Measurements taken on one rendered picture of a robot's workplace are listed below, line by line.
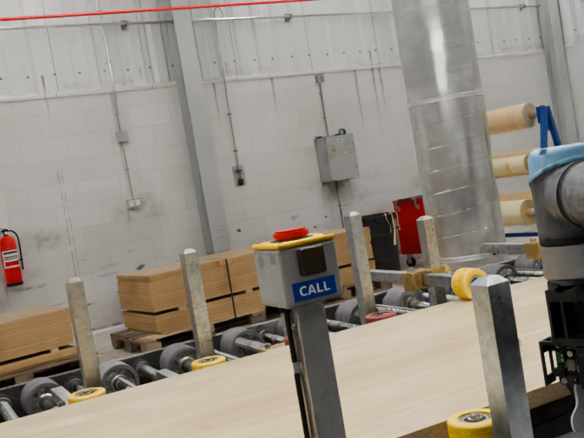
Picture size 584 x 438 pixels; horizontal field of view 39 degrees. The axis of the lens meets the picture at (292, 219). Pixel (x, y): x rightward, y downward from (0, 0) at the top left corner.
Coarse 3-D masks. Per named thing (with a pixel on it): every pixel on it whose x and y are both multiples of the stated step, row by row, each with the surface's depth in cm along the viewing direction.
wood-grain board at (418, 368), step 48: (528, 288) 213; (336, 336) 192; (384, 336) 184; (432, 336) 176; (528, 336) 161; (144, 384) 176; (192, 384) 169; (240, 384) 162; (288, 384) 156; (384, 384) 145; (432, 384) 140; (480, 384) 135; (528, 384) 130; (0, 432) 157; (48, 432) 151; (96, 432) 145; (144, 432) 140; (192, 432) 135; (240, 432) 131; (288, 432) 127; (384, 432) 119; (432, 432) 119
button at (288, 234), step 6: (294, 228) 92; (300, 228) 90; (276, 234) 90; (282, 234) 89; (288, 234) 89; (294, 234) 89; (300, 234) 89; (306, 234) 90; (276, 240) 90; (282, 240) 90
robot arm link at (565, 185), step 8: (568, 168) 89; (576, 168) 87; (568, 176) 87; (576, 176) 86; (560, 184) 89; (568, 184) 87; (576, 184) 85; (560, 192) 88; (568, 192) 86; (576, 192) 85; (560, 200) 88; (568, 200) 87; (576, 200) 85; (560, 208) 89; (568, 208) 87; (576, 208) 85; (568, 216) 88; (576, 216) 87; (576, 224) 89
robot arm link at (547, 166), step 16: (576, 144) 91; (528, 160) 94; (544, 160) 91; (560, 160) 90; (576, 160) 90; (544, 176) 92; (560, 176) 89; (544, 192) 91; (544, 208) 92; (544, 224) 93; (560, 224) 91; (544, 240) 93; (560, 240) 91; (576, 240) 91
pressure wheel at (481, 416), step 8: (480, 408) 120; (456, 416) 119; (464, 416) 119; (472, 416) 117; (480, 416) 117; (488, 416) 117; (448, 424) 117; (456, 424) 115; (464, 424) 115; (472, 424) 114; (480, 424) 114; (488, 424) 114; (448, 432) 117; (456, 432) 115; (464, 432) 114; (472, 432) 114; (480, 432) 113; (488, 432) 113
